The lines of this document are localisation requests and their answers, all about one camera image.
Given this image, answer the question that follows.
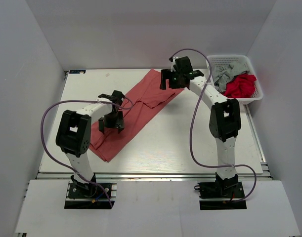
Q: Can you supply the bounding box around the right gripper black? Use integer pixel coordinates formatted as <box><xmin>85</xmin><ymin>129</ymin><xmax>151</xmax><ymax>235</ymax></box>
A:
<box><xmin>160</xmin><ymin>69</ymin><xmax>186</xmax><ymax>90</ymax></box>

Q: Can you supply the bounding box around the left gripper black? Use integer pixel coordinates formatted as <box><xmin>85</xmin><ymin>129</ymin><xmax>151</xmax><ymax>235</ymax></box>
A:
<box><xmin>99</xmin><ymin>111</ymin><xmax>124</xmax><ymax>133</ymax></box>

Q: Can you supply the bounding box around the salmon pink t-shirt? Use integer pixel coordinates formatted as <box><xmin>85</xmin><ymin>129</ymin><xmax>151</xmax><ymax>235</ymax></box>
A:
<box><xmin>89</xmin><ymin>69</ymin><xmax>184</xmax><ymax>162</ymax></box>

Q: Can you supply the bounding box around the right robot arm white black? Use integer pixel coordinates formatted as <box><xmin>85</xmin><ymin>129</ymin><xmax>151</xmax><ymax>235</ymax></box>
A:
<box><xmin>160</xmin><ymin>56</ymin><xmax>241</xmax><ymax>197</ymax></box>

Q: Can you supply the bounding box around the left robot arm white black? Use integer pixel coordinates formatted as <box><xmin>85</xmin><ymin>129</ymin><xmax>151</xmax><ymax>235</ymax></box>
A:
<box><xmin>55</xmin><ymin>90</ymin><xmax>126</xmax><ymax>197</ymax></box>

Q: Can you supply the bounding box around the grey t-shirt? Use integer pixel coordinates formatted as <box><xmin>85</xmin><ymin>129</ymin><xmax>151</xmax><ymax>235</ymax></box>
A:
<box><xmin>212</xmin><ymin>62</ymin><xmax>249</xmax><ymax>93</ymax></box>

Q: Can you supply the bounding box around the blue label sticker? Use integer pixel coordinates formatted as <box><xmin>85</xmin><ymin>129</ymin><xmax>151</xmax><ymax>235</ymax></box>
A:
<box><xmin>69</xmin><ymin>70</ymin><xmax>86</xmax><ymax>74</ymax></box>

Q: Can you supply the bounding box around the white plastic basket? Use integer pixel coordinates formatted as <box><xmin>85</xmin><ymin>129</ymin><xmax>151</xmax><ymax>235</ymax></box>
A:
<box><xmin>207</xmin><ymin>54</ymin><xmax>263</xmax><ymax>105</ymax></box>

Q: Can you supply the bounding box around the bright red t-shirt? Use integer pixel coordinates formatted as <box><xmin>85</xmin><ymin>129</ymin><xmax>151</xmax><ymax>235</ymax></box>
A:
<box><xmin>223</xmin><ymin>74</ymin><xmax>257</xmax><ymax>98</ymax></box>

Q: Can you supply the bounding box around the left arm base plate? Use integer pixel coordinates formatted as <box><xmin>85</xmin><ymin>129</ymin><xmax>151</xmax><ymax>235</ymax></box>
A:
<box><xmin>64</xmin><ymin>182</ymin><xmax>117</xmax><ymax>210</ymax></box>

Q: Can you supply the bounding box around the aluminium table rail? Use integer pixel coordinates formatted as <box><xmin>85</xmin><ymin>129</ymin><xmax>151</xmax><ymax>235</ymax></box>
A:
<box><xmin>36</xmin><ymin>170</ymin><xmax>274</xmax><ymax>181</ymax></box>

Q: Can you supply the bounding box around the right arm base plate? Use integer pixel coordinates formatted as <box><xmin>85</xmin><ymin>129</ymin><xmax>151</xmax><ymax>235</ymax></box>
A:
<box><xmin>194</xmin><ymin>182</ymin><xmax>247</xmax><ymax>210</ymax></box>

